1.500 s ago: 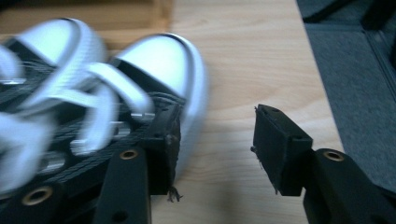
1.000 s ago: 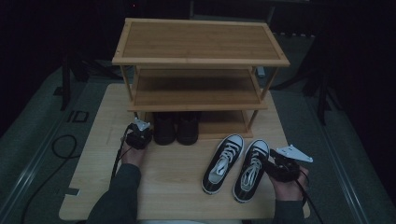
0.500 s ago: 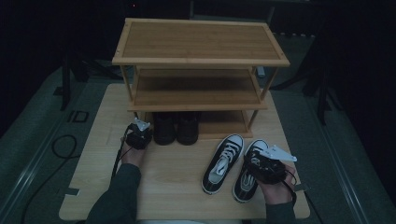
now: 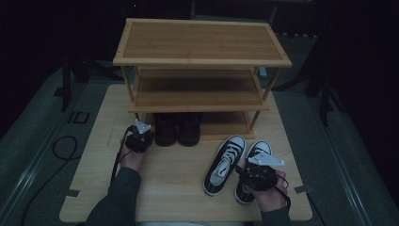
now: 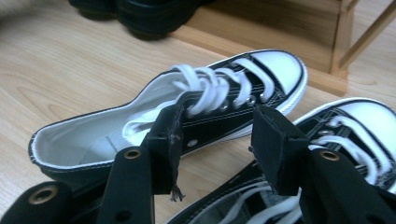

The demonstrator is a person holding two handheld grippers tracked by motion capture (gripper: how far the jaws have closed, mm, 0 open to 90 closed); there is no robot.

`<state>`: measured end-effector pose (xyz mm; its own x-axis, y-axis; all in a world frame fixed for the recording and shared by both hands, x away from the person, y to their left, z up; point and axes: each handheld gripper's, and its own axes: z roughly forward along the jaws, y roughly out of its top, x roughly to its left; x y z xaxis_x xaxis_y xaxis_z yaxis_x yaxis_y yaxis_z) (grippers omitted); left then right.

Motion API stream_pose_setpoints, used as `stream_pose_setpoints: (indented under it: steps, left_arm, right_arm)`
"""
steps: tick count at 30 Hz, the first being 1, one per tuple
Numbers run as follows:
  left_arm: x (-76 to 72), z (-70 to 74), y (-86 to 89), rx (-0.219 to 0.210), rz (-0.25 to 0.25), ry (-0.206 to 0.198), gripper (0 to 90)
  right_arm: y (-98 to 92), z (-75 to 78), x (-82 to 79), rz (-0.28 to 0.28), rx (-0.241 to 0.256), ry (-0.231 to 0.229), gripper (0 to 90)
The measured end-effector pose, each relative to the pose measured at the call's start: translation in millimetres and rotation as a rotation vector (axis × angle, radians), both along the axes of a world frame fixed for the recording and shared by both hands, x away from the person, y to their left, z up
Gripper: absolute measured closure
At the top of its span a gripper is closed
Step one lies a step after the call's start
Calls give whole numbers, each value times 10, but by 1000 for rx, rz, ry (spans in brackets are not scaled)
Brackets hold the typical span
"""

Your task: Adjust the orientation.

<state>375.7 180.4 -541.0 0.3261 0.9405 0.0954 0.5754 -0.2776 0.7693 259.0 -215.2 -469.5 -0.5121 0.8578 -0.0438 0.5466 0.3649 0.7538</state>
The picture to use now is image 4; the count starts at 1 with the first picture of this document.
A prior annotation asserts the person's left hand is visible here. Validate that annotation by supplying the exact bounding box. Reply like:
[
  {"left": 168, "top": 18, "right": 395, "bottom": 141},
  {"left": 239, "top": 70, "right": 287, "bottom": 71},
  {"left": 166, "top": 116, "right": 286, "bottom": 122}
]
[{"left": 119, "top": 139, "right": 148, "bottom": 173}]

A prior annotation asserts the black leather shoe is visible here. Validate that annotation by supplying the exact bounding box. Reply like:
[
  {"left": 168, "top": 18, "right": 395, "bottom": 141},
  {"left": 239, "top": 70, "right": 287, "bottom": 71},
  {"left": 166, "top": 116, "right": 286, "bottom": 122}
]
[
  {"left": 152, "top": 112, "right": 178, "bottom": 148},
  {"left": 177, "top": 112, "right": 202, "bottom": 148}
]

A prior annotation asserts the wooden shoe rack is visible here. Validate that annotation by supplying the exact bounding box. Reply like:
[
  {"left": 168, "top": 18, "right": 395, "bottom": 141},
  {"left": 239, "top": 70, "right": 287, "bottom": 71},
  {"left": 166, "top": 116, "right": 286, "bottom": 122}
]
[{"left": 112, "top": 17, "right": 294, "bottom": 141}]

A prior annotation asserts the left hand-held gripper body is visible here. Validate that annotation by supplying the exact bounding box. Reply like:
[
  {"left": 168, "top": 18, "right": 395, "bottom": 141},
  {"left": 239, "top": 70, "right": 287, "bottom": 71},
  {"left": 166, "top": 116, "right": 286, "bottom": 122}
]
[{"left": 125, "top": 119, "right": 155, "bottom": 154}]

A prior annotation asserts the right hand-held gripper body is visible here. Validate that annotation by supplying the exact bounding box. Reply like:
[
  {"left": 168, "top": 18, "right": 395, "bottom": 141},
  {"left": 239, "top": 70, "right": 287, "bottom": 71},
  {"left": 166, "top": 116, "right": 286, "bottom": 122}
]
[{"left": 240, "top": 152, "right": 286, "bottom": 192}]

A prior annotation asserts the black floor cable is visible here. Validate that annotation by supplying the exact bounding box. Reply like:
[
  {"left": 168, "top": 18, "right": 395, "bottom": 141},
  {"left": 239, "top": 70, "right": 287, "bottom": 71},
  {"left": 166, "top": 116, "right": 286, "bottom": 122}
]
[{"left": 20, "top": 135, "right": 80, "bottom": 226}]

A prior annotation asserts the hand-held gripper cable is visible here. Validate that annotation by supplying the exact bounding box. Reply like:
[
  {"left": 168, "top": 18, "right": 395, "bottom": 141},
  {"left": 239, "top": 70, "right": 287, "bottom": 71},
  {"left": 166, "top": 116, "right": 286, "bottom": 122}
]
[
  {"left": 272, "top": 173, "right": 293, "bottom": 212},
  {"left": 109, "top": 127, "right": 134, "bottom": 186}
]

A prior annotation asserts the black metal stand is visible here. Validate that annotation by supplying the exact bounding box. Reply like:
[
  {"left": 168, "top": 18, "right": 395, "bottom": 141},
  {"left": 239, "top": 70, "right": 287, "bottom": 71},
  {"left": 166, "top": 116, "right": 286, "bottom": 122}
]
[
  {"left": 270, "top": 37, "right": 347, "bottom": 128},
  {"left": 60, "top": 51, "right": 125, "bottom": 113}
]

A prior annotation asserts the person's right hand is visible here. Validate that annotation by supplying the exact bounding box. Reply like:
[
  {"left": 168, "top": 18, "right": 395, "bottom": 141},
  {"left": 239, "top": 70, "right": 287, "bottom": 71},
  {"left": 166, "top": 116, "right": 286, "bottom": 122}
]
[{"left": 250, "top": 169, "right": 289, "bottom": 213}]

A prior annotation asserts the left hand-held gripper cable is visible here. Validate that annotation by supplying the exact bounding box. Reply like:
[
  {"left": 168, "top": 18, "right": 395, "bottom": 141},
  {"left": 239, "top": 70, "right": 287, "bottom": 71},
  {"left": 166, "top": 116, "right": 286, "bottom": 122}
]
[{"left": 109, "top": 127, "right": 134, "bottom": 186}]

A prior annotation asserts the black white canvas sneaker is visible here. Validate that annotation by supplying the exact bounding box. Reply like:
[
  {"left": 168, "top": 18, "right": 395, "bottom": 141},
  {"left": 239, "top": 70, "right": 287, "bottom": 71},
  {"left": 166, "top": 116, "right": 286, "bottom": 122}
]
[
  {"left": 202, "top": 135, "right": 247, "bottom": 198},
  {"left": 233, "top": 139, "right": 274, "bottom": 205}
]

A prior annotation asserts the right hand-held gripper cable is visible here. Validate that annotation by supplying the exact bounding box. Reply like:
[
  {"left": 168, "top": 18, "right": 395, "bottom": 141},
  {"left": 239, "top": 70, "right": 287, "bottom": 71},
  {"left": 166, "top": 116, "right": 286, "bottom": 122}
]
[{"left": 272, "top": 173, "right": 293, "bottom": 212}]

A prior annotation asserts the grey tape piece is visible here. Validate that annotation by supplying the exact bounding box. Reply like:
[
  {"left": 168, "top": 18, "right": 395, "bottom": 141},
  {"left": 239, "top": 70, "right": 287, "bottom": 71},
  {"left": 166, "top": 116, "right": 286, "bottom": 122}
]
[
  {"left": 64, "top": 188, "right": 82, "bottom": 199},
  {"left": 294, "top": 185, "right": 313, "bottom": 195}
]

